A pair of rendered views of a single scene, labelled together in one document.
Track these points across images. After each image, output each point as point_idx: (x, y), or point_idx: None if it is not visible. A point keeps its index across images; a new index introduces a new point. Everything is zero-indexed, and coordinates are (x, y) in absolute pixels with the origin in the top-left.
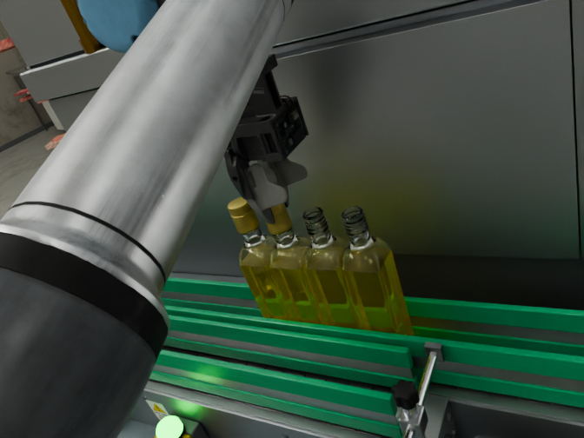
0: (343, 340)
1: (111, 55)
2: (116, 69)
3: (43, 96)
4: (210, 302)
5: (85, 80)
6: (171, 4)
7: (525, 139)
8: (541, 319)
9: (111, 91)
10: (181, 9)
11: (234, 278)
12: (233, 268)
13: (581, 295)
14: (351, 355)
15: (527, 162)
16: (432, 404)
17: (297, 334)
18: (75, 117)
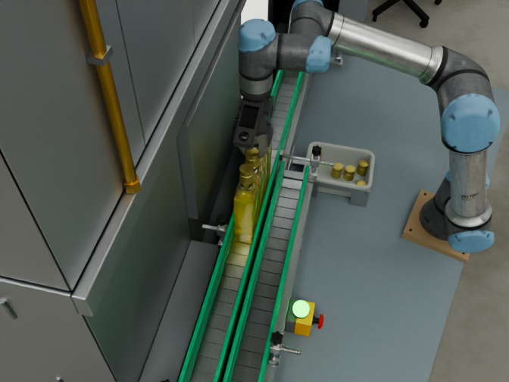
0: (276, 183)
1: (148, 173)
2: (395, 37)
3: (102, 295)
4: (214, 289)
5: (132, 223)
6: (370, 26)
7: (235, 69)
8: None
9: (403, 38)
10: (373, 26)
11: (173, 295)
12: (169, 289)
13: None
14: (279, 187)
15: (235, 78)
16: (288, 173)
17: (271, 204)
18: (103, 295)
